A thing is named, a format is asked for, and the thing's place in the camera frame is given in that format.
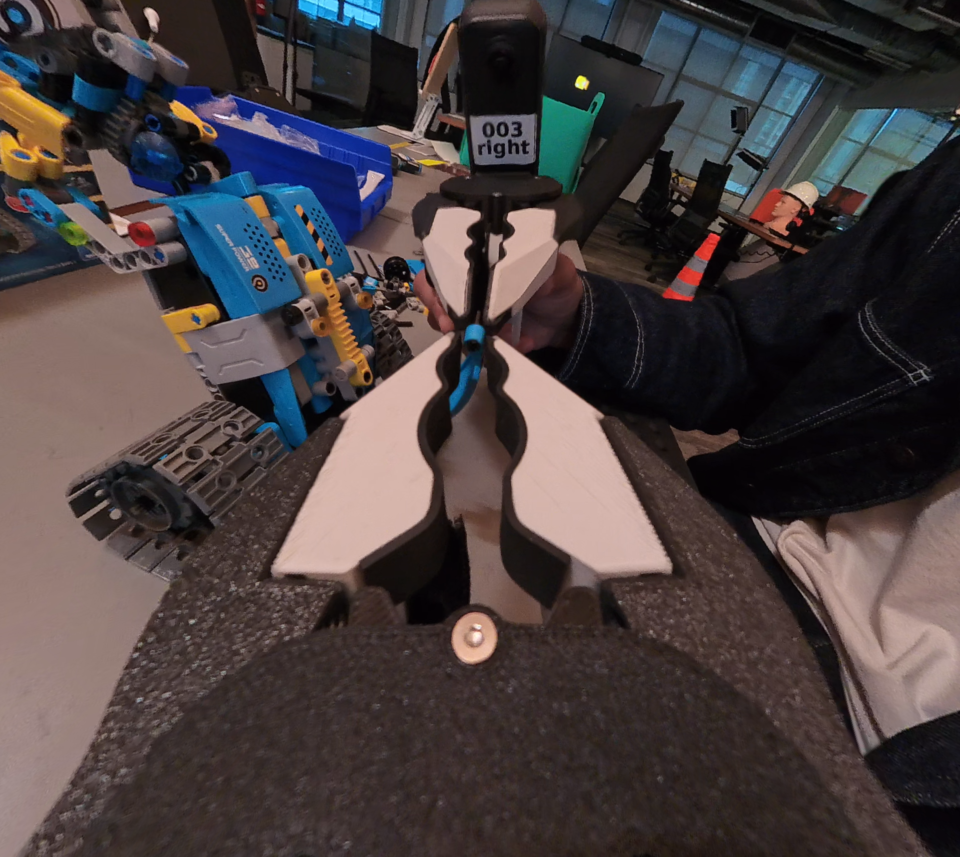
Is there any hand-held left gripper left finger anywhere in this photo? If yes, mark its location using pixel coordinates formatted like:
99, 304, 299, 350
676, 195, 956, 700
273, 340, 459, 582

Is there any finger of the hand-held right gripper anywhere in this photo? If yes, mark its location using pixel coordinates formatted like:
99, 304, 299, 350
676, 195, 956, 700
423, 205, 484, 335
486, 203, 564, 350

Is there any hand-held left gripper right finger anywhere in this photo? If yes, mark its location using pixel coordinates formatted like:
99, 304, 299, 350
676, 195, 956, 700
488, 343, 673, 576

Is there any thin blue beam piece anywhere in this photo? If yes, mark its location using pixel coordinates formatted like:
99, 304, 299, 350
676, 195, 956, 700
447, 322, 490, 416

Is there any blue tracked toy robot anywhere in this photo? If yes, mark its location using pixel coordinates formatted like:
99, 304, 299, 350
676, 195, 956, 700
0, 25, 418, 581

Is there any person's right forearm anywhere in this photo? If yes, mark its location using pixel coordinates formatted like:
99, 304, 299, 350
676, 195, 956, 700
563, 145, 960, 521

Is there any person's right hand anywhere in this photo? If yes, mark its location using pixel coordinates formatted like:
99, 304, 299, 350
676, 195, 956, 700
510, 242, 586, 356

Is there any black office chair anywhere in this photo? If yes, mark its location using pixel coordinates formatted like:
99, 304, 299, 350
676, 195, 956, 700
636, 149, 679, 240
683, 160, 747, 263

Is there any blue plastic bin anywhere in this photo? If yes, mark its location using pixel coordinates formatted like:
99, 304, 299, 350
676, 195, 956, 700
173, 85, 394, 243

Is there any orange cone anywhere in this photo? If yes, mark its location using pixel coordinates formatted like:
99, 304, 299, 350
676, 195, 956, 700
663, 230, 723, 303

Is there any person's white shirt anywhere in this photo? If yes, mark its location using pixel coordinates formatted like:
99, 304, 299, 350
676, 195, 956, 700
750, 475, 960, 753

